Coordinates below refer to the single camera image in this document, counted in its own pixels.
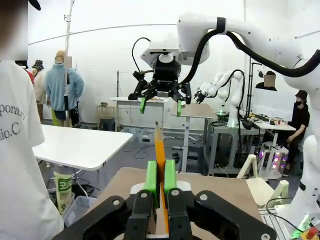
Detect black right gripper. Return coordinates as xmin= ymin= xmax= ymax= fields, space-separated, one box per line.
xmin=127 ymin=60 xmax=193 ymax=118

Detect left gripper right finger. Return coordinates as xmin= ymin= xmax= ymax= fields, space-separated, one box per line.
xmin=163 ymin=159 xmax=277 ymax=240

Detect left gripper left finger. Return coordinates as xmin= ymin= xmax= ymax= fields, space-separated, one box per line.
xmin=52 ymin=160 xmax=158 ymax=240

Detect yellow pencil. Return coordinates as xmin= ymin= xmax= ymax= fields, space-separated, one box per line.
xmin=154 ymin=121 xmax=171 ymax=232

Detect small white table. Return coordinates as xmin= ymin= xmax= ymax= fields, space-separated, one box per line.
xmin=108 ymin=96 xmax=173 ymax=132

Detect brown top standing table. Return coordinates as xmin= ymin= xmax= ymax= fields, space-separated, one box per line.
xmin=170 ymin=103 xmax=218 ymax=173

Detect small clear plastic box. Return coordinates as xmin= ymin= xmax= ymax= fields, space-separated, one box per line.
xmin=134 ymin=128 xmax=156 ymax=145

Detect clear plastic storage bin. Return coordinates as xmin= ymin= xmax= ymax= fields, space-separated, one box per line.
xmin=62 ymin=195 xmax=97 ymax=227

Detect green and white bag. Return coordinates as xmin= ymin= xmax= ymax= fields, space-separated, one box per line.
xmin=53 ymin=171 xmax=75 ymax=216

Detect large white table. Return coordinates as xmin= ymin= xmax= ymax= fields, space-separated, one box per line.
xmin=31 ymin=124 xmax=134 ymax=171

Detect mannequin in light blue fleece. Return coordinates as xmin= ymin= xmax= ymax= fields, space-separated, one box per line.
xmin=44 ymin=49 xmax=85 ymax=128

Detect person behind white monitor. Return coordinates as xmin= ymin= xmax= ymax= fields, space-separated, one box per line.
xmin=254 ymin=70 xmax=278 ymax=92

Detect white light stand pole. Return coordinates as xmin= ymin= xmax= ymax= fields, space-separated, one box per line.
xmin=63 ymin=0 xmax=76 ymax=128

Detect computer case with glowing fans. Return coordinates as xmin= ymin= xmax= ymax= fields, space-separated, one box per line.
xmin=258 ymin=141 xmax=290 ymax=180

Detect large white screen back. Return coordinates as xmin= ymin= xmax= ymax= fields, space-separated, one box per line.
xmin=251 ymin=87 xmax=297 ymax=121

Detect mannequin with bucket hat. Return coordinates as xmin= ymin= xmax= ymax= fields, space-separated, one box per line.
xmin=31 ymin=59 xmax=47 ymax=123

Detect red emergency stop button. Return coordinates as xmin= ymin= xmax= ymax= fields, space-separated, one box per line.
xmin=303 ymin=226 xmax=320 ymax=240

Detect person in red shirt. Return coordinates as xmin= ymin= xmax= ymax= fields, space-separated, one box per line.
xmin=23 ymin=67 xmax=35 ymax=85

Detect person in white t-shirt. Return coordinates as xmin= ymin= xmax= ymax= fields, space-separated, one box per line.
xmin=0 ymin=0 xmax=65 ymax=240

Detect seated person in black hat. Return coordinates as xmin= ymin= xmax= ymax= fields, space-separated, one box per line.
xmin=282 ymin=89 xmax=311 ymax=177

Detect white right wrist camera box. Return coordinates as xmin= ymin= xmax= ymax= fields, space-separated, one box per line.
xmin=139 ymin=40 xmax=186 ymax=70

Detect thick black right arm hose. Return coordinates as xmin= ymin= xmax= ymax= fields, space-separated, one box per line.
xmin=178 ymin=16 xmax=320 ymax=85

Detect thin black camera cable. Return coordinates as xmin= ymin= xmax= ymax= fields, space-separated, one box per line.
xmin=131 ymin=36 xmax=152 ymax=75

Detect metal frame workbench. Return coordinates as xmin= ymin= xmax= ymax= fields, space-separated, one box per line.
xmin=206 ymin=117 xmax=266 ymax=176

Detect white wooden frame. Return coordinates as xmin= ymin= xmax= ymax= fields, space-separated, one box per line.
xmin=236 ymin=154 xmax=290 ymax=208

